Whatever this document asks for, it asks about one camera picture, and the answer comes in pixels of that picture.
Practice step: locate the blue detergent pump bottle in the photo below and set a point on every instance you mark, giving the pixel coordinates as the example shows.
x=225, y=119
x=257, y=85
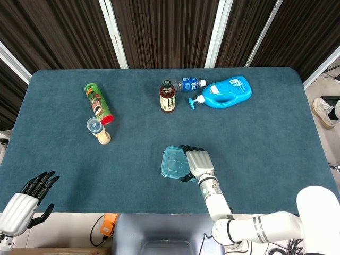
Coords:
x=228, y=90

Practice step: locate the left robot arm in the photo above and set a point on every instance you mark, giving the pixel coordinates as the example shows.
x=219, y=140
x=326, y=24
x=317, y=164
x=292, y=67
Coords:
x=5, y=240

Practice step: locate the beige sneaker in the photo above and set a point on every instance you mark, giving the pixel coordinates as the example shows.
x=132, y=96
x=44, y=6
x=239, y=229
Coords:
x=322, y=111

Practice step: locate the blue label water bottle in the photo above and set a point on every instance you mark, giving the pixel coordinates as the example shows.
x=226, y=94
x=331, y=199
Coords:
x=189, y=84

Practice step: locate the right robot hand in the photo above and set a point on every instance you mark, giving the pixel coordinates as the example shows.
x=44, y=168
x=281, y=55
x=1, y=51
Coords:
x=200, y=162

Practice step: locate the green chips can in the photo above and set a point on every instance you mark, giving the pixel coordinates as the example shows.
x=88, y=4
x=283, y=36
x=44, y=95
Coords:
x=97, y=102

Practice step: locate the brown tea bottle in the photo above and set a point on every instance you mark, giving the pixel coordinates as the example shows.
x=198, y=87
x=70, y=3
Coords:
x=168, y=99

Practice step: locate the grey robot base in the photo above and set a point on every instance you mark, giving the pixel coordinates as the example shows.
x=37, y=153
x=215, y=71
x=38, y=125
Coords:
x=159, y=228

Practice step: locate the orange device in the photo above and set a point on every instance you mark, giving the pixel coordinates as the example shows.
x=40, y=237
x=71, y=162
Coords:
x=109, y=224

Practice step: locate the clear plastic container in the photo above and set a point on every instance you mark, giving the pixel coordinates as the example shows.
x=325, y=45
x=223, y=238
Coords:
x=172, y=162

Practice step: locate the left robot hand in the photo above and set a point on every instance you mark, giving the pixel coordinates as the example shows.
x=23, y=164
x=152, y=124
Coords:
x=16, y=212

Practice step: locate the white partition post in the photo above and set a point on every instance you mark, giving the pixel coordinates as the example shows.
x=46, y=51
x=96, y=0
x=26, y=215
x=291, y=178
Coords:
x=263, y=34
x=321, y=69
x=215, y=34
x=114, y=34
x=13, y=63

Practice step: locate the teal table cloth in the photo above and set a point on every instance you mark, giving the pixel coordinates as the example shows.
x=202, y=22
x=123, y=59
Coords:
x=132, y=159

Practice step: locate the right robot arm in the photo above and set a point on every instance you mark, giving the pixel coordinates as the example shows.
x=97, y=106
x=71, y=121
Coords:
x=220, y=202

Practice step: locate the seasoning shaker bottle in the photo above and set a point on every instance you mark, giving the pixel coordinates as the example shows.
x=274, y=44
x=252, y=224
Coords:
x=99, y=131

